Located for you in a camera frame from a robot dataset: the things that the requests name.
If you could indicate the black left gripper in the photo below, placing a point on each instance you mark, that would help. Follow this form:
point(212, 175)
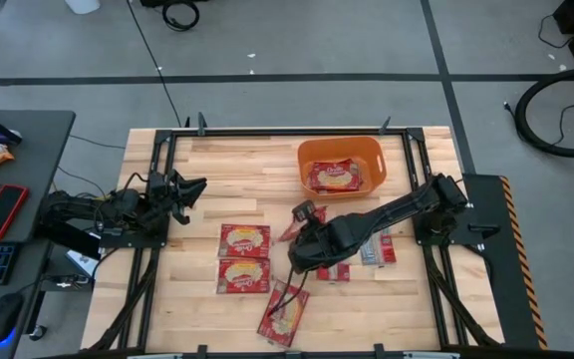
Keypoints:
point(160, 197)

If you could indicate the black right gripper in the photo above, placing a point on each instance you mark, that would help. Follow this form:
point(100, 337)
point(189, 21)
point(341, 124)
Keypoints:
point(319, 247)

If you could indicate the red Orville popcorn bag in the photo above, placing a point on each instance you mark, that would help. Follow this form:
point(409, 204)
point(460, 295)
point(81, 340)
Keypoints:
point(243, 241)
point(334, 273)
point(334, 177)
point(289, 326)
point(287, 234)
point(385, 249)
point(243, 275)

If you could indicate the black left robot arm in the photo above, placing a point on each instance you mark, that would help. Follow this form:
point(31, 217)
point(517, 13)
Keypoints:
point(83, 207)

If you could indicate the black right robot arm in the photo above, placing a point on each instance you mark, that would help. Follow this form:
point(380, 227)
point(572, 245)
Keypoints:
point(396, 209)

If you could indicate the orange plastic basket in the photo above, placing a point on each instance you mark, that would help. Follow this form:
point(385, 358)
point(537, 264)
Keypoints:
point(339, 144)

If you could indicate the white printed box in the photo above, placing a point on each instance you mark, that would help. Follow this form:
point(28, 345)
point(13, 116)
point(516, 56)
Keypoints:
point(82, 261)

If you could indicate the black desk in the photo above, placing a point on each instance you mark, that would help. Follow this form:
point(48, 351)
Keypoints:
point(43, 149)

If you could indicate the black platform with hazard stripe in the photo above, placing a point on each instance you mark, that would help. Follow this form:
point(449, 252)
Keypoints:
point(496, 269)

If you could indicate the red smartphone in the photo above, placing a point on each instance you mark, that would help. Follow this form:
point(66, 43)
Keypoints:
point(0, 212)

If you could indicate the white bucket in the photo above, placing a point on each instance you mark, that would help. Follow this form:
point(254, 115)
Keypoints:
point(83, 6)

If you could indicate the black computer mouse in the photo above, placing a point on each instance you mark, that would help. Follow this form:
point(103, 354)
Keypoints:
point(3, 314)

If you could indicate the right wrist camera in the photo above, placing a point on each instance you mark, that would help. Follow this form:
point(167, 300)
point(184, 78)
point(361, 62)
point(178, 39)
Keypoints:
point(303, 211)

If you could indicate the black metal table frame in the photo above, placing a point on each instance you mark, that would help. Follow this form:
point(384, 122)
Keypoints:
point(287, 132)

